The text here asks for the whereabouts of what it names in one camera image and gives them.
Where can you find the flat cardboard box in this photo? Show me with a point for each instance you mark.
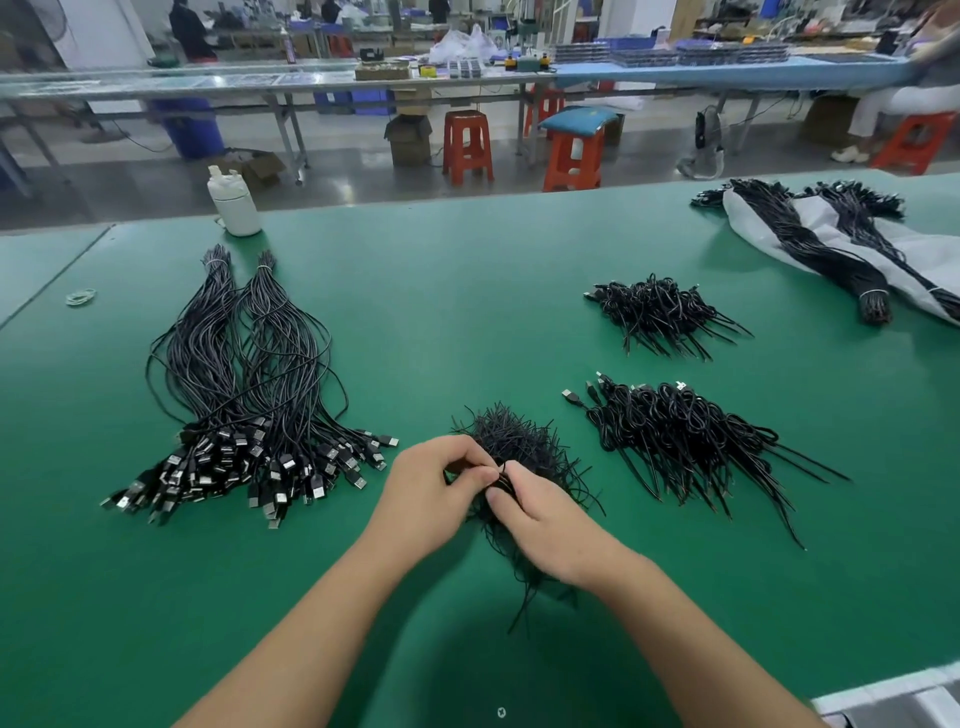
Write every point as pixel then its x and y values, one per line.
pixel 251 166

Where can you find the white plastic bag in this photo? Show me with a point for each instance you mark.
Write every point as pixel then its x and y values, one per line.
pixel 825 217

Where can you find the person's right hand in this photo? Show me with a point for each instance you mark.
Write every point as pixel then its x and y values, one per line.
pixel 559 536

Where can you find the red stool with blue cushion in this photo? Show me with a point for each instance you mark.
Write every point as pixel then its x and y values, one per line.
pixel 574 150

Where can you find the crumpled clear plastic bags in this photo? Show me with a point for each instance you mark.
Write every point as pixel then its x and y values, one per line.
pixel 461 45

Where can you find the blue plastic bin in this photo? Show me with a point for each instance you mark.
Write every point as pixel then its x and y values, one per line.
pixel 191 127

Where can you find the single black twist tie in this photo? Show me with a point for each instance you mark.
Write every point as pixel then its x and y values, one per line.
pixel 501 470

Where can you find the person's right forearm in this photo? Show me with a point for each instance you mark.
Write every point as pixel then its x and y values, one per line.
pixel 697 652

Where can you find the open cardboard box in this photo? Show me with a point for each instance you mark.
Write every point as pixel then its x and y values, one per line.
pixel 409 139

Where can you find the person's left forearm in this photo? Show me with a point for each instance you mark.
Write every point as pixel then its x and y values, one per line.
pixel 300 645

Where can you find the person's left thumb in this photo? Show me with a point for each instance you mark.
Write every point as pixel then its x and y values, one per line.
pixel 472 480

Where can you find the pile of black twist ties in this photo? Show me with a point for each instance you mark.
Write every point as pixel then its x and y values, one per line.
pixel 525 442

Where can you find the long workbench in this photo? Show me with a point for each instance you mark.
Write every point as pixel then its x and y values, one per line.
pixel 675 75

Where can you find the white plastic tray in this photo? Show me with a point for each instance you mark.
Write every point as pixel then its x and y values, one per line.
pixel 892 697

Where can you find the white water bottle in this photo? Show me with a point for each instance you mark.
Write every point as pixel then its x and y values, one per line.
pixel 234 204

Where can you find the person's left hand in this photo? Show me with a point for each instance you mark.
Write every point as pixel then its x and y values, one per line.
pixel 416 502

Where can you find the stacks of dark trays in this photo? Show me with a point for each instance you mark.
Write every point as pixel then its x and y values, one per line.
pixel 675 54

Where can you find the blue storage crates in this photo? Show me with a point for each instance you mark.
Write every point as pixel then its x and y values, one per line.
pixel 356 101

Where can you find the person's right thumb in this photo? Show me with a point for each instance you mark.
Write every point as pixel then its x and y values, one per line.
pixel 504 506

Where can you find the clump of rubber bands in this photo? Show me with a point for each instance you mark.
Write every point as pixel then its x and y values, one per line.
pixel 80 297

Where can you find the red plastic stool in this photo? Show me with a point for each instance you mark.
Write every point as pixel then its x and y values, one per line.
pixel 466 146
pixel 911 142
pixel 546 109

